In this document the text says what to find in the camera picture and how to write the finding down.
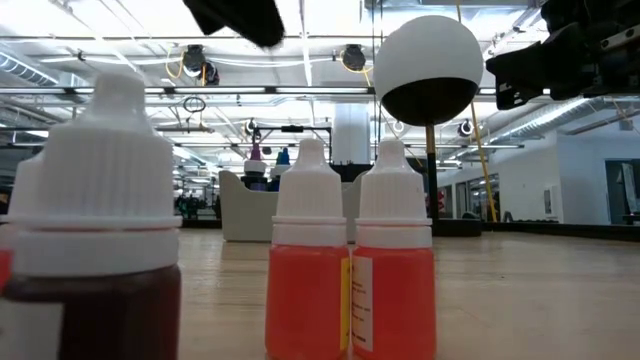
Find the white globe table lamp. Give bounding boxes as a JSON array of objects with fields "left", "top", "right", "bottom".
[{"left": 372, "top": 14, "right": 485, "bottom": 239}]

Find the translucent plastic bin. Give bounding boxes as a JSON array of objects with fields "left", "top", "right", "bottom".
[{"left": 218, "top": 169, "right": 371, "bottom": 245}]

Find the dark red dropper bottle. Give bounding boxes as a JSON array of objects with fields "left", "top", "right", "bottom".
[{"left": 2, "top": 72, "right": 184, "bottom": 360}]

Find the yellow hanging cable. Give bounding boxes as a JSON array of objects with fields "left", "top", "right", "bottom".
[{"left": 453, "top": 0, "right": 499, "bottom": 224}]

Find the orange dropper bottle yellow label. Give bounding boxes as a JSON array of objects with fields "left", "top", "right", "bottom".
[{"left": 264, "top": 138, "right": 351, "bottom": 360}]

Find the black distant gantry frame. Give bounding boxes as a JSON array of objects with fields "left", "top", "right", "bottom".
[{"left": 252, "top": 124, "right": 334, "bottom": 166}]

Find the ceiling light strip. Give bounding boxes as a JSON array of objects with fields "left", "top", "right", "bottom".
[{"left": 149, "top": 86, "right": 375, "bottom": 96}]

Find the blue food coloring bottle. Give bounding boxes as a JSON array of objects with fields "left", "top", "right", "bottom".
[{"left": 269, "top": 146, "right": 292, "bottom": 193}]

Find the purple food coloring bottle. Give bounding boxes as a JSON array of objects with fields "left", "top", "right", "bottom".
[{"left": 240, "top": 142, "right": 269, "bottom": 192}]

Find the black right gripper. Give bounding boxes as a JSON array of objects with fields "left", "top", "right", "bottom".
[{"left": 485, "top": 0, "right": 640, "bottom": 112}]

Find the orange dropper bottle white label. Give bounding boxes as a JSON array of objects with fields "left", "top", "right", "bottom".
[{"left": 350, "top": 139, "right": 437, "bottom": 360}]

